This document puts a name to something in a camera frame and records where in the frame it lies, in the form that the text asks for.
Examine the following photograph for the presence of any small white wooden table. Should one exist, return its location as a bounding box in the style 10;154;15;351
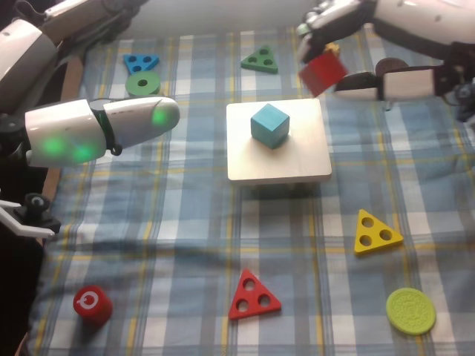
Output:
226;98;333;200

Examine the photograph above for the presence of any green triangle with holes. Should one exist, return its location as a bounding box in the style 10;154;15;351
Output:
240;44;279;74

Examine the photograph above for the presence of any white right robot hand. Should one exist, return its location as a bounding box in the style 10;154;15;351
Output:
295;0;475;102

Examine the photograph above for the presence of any green sandwich cookie toy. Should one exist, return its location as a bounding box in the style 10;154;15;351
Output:
385;287;437;337

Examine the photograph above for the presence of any red cylinder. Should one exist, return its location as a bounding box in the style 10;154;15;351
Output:
73;284;114;326

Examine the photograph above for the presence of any brown round cookie toy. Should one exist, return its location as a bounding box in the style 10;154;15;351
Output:
375;57;412;75

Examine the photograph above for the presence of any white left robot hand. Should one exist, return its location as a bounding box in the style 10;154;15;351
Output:
0;0;149;98

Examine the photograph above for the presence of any blue plaid tablecloth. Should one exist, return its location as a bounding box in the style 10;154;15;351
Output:
27;24;475;356

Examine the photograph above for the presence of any red cube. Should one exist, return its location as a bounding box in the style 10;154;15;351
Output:
298;50;349;99

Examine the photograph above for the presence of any yellow triangle with holes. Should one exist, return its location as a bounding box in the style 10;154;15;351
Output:
353;208;404;257

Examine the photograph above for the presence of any blue triangle with holes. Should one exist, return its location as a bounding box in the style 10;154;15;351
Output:
123;53;161;74

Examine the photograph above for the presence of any white backdrop board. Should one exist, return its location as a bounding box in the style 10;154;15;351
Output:
122;0;316;38

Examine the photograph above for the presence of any green toy ring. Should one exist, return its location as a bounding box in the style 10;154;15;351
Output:
125;70;163;99

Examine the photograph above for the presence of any red triangle with holes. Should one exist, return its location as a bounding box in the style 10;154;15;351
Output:
228;268;283;321

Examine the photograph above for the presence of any teal cube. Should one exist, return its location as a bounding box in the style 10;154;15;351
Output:
250;102;291;151

